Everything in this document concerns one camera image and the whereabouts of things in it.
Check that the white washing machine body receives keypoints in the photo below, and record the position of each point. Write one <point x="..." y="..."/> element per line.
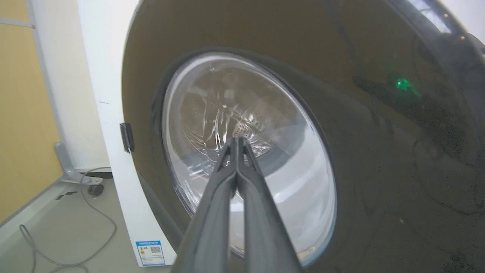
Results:
<point x="110" y="113"/>

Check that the black door latch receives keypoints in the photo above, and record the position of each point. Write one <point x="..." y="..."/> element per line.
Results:
<point x="127" y="137"/>

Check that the grey metal stand base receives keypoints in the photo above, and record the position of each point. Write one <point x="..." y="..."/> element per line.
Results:
<point x="70" y="167"/>

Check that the black caster wheel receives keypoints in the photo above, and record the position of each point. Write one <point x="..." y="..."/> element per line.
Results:
<point x="95" y="189"/>

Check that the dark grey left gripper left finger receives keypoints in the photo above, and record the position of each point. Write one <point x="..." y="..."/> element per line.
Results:
<point x="212" y="223"/>

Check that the dark round washing machine door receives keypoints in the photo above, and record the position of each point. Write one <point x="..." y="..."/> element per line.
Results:
<point x="379" y="170"/>

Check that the blue energy label sticker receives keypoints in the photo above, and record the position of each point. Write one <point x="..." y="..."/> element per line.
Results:
<point x="150" y="253"/>

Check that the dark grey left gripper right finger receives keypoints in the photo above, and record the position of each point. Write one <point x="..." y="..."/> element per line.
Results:
<point x="265" y="227"/>

